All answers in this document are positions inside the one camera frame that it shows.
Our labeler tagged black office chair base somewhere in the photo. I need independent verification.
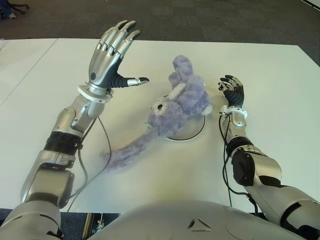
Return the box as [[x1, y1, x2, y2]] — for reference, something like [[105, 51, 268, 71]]
[[11, 0, 31, 15]]

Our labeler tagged person's sneaker and leg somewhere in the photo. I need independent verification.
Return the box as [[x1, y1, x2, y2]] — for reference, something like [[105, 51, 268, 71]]
[[0, 0, 17, 20]]

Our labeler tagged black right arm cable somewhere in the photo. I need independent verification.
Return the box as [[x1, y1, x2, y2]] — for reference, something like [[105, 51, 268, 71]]
[[219, 113, 260, 216]]

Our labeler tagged grey robot torso shell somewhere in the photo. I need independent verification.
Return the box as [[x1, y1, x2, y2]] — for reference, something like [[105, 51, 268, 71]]
[[87, 199, 298, 240]]

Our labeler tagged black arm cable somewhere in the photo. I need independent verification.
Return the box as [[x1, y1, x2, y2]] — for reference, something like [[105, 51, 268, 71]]
[[66, 116, 113, 212], [219, 113, 260, 216]]

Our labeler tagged white plate with black rim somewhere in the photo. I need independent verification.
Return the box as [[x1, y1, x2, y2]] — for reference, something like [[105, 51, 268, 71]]
[[166, 113, 206, 142]]

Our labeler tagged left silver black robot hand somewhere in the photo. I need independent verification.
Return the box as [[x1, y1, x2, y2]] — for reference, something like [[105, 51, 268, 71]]
[[87, 19, 150, 91]]

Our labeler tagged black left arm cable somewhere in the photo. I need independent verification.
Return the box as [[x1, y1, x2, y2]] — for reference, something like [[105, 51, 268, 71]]
[[66, 116, 113, 212]]

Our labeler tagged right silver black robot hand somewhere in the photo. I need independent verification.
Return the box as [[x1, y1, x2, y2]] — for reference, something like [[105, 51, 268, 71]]
[[216, 74, 245, 108]]

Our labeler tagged purple plush bunny doll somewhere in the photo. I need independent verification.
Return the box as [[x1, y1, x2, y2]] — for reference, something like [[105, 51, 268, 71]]
[[100, 55, 213, 174]]

